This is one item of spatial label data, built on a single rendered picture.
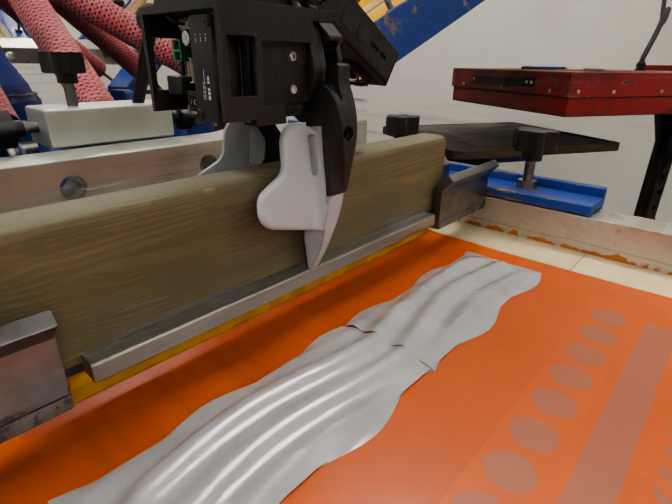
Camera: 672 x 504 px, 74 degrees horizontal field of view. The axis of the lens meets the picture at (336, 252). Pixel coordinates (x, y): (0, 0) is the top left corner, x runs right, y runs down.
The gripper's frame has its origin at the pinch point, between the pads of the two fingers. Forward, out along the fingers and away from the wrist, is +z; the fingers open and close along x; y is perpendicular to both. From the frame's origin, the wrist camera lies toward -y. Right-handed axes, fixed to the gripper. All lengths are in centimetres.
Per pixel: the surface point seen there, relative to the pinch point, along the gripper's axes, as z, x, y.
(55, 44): -13, -53, -5
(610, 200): 43, -15, -200
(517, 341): 5.3, 14.2, -6.4
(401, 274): 5.3, 3.1, -9.4
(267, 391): 4.5, 6.8, 8.3
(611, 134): 16, -21, -200
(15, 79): -7, -78, -5
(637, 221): 1.8, 16.4, -27.3
